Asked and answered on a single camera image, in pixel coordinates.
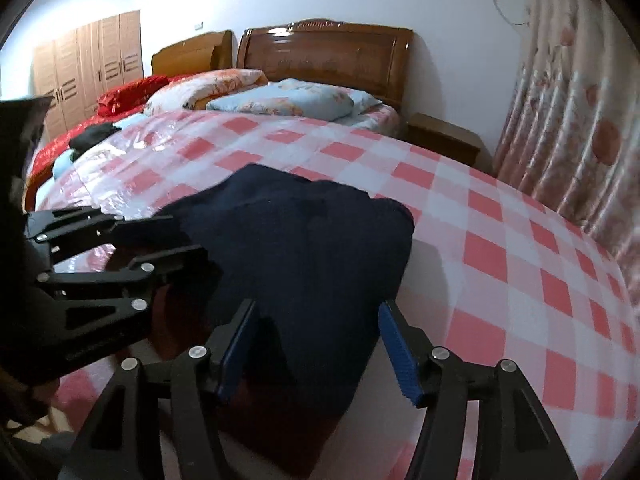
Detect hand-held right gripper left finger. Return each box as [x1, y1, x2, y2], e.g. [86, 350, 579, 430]
[57, 298, 261, 480]

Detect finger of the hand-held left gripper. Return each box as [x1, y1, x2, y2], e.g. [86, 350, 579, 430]
[25, 205, 187, 264]
[37, 244, 222, 362]

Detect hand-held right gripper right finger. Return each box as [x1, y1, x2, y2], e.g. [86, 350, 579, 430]
[378, 299, 581, 480]

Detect dark navy garment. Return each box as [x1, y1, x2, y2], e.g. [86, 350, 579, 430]
[150, 163, 416, 478]

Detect black folded clothes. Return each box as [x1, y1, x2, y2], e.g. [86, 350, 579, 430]
[68, 122, 124, 154]

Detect light blue cloth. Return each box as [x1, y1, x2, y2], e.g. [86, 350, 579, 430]
[52, 152, 84, 179]

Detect red bedsheet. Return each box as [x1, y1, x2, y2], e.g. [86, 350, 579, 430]
[25, 132, 77, 197]

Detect red blanket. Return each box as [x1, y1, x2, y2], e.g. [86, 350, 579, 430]
[96, 75, 171, 117]

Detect wooden wardrobe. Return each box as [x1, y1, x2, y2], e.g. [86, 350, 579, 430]
[32, 9, 145, 139]

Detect orange white pillow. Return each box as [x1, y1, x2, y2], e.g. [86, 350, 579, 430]
[144, 67, 270, 115]

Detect pink checked bed cover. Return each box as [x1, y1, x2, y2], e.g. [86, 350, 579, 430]
[35, 110, 635, 480]

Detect light wooden headboard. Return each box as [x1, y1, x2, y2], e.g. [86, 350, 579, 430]
[151, 30, 235, 78]

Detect light blue floral pillow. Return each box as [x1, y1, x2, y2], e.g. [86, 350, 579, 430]
[205, 78, 357, 122]

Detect wooden bedside table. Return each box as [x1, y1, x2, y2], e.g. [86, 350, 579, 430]
[406, 112, 494, 174]

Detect white blue pillow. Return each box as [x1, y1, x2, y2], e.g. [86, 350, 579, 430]
[345, 87, 385, 114]

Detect glossy brown wooden headboard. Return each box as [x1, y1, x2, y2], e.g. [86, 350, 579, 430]
[236, 19, 415, 111]

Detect pink floral curtain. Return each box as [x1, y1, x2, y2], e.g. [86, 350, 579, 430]
[492, 0, 640, 306]

